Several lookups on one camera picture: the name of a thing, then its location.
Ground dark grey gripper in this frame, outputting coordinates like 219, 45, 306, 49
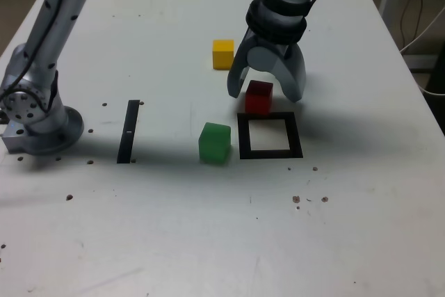
227, 27, 307, 104

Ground black tape square outline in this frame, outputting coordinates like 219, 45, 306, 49
236, 111, 304, 160

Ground thin black hanging cable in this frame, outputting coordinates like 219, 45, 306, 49
399, 0, 423, 53

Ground red cube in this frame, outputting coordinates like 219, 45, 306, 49
244, 80, 274, 115

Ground yellow cube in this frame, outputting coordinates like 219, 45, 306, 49
212, 40, 236, 70

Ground black tape strip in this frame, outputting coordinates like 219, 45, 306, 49
116, 99, 140, 165

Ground thin white cable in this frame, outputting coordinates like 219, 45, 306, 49
398, 6, 445, 55

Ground green cube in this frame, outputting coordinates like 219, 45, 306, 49
197, 122, 232, 165

